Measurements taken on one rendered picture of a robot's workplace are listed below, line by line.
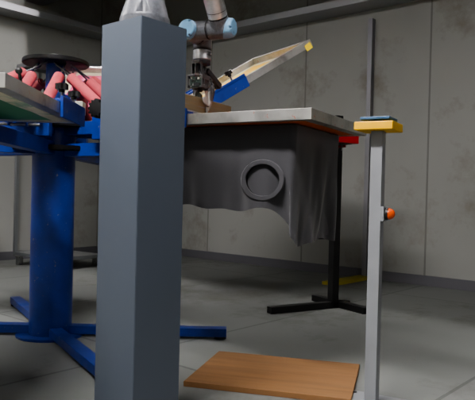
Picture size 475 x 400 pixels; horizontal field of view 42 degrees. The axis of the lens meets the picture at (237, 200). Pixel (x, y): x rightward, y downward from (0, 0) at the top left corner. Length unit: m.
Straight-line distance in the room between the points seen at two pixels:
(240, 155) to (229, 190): 0.14
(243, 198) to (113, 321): 0.67
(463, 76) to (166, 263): 3.69
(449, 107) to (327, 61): 1.23
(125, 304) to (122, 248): 0.16
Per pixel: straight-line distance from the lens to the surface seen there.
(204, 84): 2.51
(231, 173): 2.22
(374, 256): 2.10
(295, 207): 2.14
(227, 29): 2.41
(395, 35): 5.44
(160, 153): 1.80
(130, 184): 1.77
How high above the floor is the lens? 0.71
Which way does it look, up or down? 1 degrees down
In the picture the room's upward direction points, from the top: 1 degrees clockwise
